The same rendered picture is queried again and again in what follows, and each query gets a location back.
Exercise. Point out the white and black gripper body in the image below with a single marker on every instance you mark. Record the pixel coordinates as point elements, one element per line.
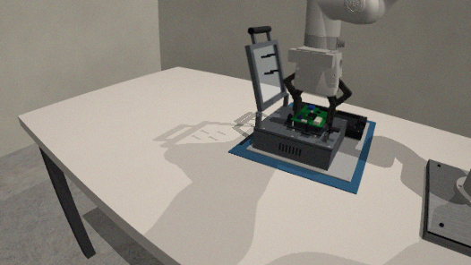
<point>319,80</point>

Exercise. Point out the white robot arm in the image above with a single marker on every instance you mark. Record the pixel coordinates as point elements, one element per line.
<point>322,29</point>

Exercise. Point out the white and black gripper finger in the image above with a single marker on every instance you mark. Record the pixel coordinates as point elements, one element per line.
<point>334,102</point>
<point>296,94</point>

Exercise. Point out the green circuit board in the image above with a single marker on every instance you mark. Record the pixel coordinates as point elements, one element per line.
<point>309,113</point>

